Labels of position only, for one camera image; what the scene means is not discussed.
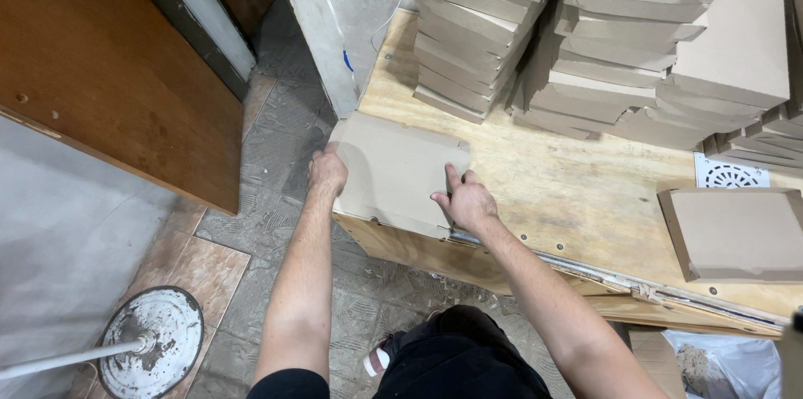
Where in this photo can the grey and white door frame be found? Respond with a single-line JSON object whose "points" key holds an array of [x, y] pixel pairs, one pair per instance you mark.
{"points": [[188, 16]]}

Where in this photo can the white stand with round base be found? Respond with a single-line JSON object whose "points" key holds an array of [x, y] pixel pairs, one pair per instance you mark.
{"points": [[154, 339]]}

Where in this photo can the person's black trousers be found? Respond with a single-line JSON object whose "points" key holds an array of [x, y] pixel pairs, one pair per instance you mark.
{"points": [[458, 355]]}

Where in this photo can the metal edge rail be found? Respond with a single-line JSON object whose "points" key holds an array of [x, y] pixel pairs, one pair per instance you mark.
{"points": [[602, 276]]}

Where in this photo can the half-folded single cardboard box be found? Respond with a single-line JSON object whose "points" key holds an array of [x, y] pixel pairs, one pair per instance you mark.
{"points": [[737, 233]]}

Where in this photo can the brown wooden door panel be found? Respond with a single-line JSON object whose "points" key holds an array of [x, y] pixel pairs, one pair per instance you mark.
{"points": [[106, 60]]}

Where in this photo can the brown cardboard scrap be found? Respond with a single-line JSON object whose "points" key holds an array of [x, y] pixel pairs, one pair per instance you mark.
{"points": [[655, 358]]}

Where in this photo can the white plastic drain grate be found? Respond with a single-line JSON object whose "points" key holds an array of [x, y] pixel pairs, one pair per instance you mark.
{"points": [[731, 174]]}

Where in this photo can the person's right hand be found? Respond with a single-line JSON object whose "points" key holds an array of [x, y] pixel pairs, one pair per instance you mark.
{"points": [[472, 204]]}

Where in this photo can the person's white and red shoe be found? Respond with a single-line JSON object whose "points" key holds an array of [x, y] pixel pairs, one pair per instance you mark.
{"points": [[378, 358]]}

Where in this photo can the white plastic bag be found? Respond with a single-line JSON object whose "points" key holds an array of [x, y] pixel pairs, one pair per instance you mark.
{"points": [[728, 364]]}

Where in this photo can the person's left fingers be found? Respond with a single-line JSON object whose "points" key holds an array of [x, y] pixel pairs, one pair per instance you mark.
{"points": [[325, 151]]}

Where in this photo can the stacks of folded cardboard boxes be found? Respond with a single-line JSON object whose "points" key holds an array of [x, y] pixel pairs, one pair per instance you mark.
{"points": [[602, 41]]}

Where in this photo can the person's left hand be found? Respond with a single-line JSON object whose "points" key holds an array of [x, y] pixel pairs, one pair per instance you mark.
{"points": [[327, 174]]}

